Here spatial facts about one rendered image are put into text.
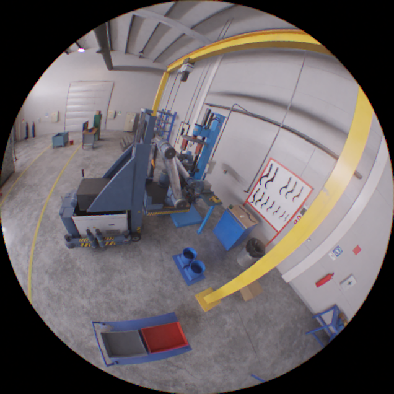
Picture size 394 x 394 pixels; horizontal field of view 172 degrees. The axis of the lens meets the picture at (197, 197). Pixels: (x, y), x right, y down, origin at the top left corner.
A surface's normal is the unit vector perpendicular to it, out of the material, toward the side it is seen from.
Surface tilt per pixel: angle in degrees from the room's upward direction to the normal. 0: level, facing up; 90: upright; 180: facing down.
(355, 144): 90
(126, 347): 0
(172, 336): 0
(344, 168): 90
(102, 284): 0
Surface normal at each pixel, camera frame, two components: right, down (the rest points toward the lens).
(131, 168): 0.45, 0.62
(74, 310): 0.32, -0.79
